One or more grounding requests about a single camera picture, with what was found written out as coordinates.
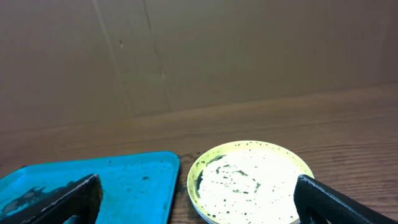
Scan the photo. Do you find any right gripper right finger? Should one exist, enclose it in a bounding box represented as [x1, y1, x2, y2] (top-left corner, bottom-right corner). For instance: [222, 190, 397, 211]
[294, 174, 397, 224]

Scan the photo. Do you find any yellow-green rimmed plate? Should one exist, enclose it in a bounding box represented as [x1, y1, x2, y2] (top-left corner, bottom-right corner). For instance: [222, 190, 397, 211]
[187, 141, 313, 224]

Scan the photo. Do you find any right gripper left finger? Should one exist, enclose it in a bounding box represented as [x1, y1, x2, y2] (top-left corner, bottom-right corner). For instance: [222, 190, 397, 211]
[1, 174, 103, 224]

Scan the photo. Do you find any teal plastic tray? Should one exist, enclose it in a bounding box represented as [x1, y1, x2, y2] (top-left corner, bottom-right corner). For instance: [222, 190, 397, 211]
[1, 151, 180, 224]

